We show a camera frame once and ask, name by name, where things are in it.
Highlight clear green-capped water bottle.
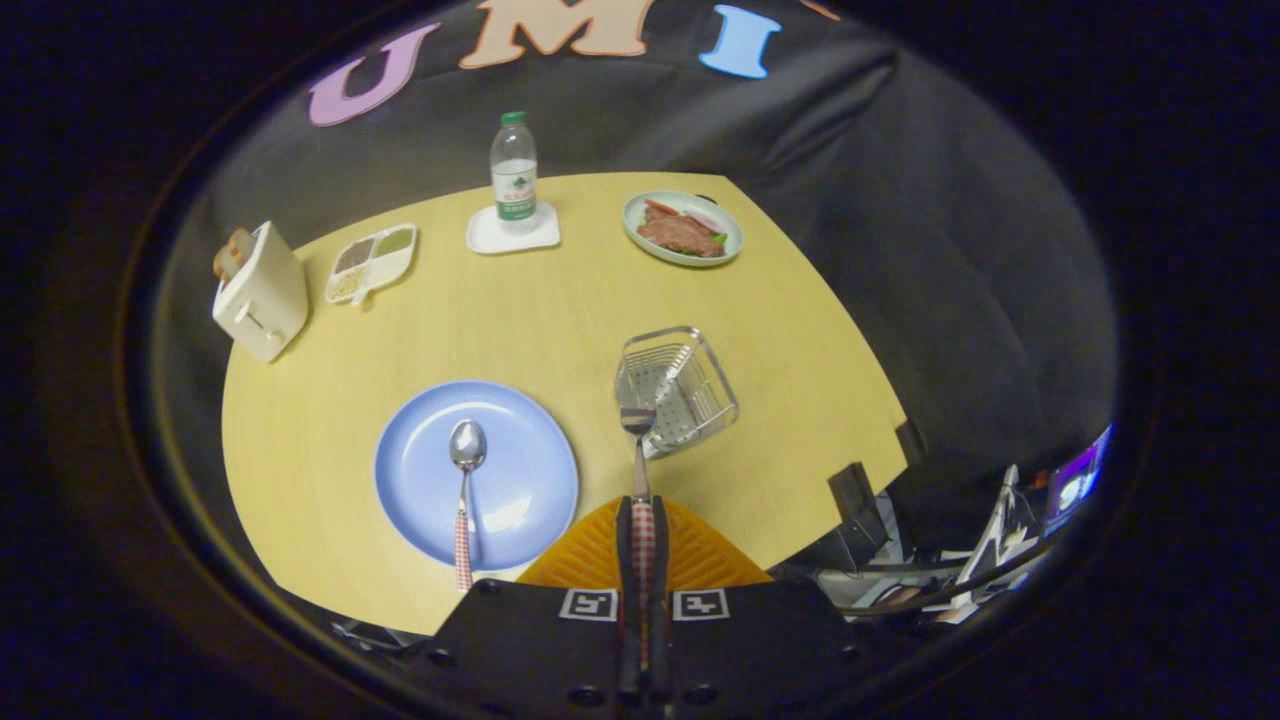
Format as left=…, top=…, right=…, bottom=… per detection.
left=489, top=111, right=540, bottom=233

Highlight cream toaster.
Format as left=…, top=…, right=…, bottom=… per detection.
left=212, top=221, right=310, bottom=363

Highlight lit computer screen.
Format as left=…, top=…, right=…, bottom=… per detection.
left=1045, top=425, right=1113, bottom=536

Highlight sliced meat and vegetables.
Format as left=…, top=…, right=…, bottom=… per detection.
left=637, top=198, right=728, bottom=259

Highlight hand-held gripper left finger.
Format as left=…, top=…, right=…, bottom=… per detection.
left=425, top=495, right=641, bottom=716

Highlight white square coaster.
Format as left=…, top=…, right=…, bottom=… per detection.
left=466, top=203, right=562, bottom=256

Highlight spoon with red checked handle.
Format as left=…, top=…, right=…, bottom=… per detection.
left=448, top=420, right=489, bottom=593

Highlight blue round plate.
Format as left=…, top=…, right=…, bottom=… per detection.
left=374, top=380, right=580, bottom=572

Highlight black chair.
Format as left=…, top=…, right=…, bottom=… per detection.
left=828, top=462, right=893, bottom=566

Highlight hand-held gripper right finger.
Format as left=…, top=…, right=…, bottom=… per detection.
left=650, top=497, right=881, bottom=713

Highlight fork with red checked handle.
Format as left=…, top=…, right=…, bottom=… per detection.
left=619, top=406, right=658, bottom=671

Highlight pale green food plate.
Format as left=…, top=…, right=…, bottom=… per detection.
left=622, top=190, right=745, bottom=268

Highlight white divided condiment dish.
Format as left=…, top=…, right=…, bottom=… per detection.
left=324, top=224, right=419, bottom=307

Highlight metal wire cutlery basket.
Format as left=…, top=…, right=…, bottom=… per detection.
left=614, top=326, right=740, bottom=460

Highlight black backdrop cloth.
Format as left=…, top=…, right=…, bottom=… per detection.
left=150, top=0, right=1119, bottom=561

